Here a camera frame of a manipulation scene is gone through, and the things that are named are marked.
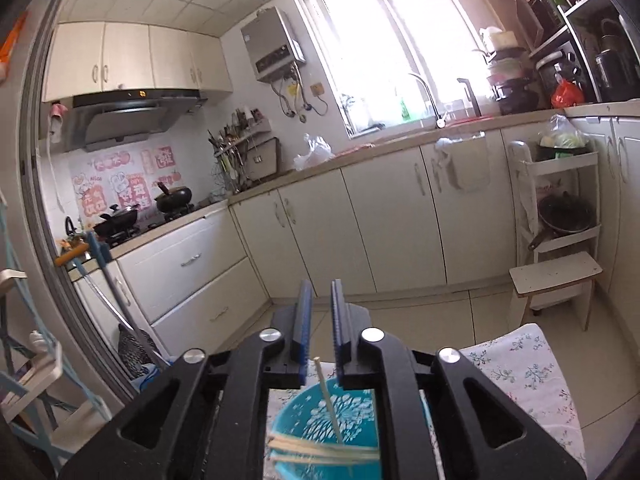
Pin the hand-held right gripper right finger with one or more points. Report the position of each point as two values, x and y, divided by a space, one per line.
341 330

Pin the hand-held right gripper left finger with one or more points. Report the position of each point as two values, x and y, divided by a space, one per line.
304 330

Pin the single wooden chopstick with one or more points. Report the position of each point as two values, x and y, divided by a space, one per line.
327 405

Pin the teal plastic basket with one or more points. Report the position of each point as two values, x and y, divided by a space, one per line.
305 420

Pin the bundle of wooden chopsticks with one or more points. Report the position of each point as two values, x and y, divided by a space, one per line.
320 452

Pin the cream kitchen base cabinets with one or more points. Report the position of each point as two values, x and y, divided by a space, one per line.
380 220

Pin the white plastic bag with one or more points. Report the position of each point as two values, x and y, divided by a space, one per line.
314 154

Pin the black wok on stove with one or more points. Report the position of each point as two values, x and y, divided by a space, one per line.
174 199

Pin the floral tablecloth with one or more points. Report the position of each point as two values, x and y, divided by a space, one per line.
525 375

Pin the steel pole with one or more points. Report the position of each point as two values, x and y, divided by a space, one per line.
100 300

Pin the white hanging door bin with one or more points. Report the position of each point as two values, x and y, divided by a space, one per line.
462 162

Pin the black lidded pot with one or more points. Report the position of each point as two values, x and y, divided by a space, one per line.
116 221

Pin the white slim trolley shelf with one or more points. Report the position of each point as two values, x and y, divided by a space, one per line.
522 200

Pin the green bottle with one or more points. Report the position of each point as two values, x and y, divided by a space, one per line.
404 109

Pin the chrome faucet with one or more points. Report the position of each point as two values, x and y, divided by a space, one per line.
430 95

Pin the cream and blue shelf rack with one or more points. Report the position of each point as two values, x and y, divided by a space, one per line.
40 375

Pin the black faucet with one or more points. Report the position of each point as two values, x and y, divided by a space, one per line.
470 95

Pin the range hood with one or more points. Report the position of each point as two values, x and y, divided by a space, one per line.
130 115

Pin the silver water heater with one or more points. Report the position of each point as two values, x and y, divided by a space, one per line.
272 42

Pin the kitchen window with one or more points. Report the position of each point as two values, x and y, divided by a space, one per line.
395 45

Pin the bag of green vegetables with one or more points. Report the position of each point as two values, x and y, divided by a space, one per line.
562 136

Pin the stack of pots and bowls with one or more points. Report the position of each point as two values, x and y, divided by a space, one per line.
510 75

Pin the cream upper cabinets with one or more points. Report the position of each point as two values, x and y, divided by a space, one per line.
135 57

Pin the pink hanging cloth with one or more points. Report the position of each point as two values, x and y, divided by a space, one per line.
56 120

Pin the red plastic bag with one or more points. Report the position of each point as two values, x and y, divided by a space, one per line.
567 94

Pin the black thermos jug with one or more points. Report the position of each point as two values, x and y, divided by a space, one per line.
611 65

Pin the black appliance shelf rack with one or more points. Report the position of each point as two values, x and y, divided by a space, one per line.
585 15

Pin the wall utensil rack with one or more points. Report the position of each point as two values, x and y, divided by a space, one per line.
245 155

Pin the pink wall stickers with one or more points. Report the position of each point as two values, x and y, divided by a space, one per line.
125 185

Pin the wall socket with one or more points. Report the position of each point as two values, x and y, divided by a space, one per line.
317 89

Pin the grey sliding door frame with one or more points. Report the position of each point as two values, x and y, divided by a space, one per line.
37 160

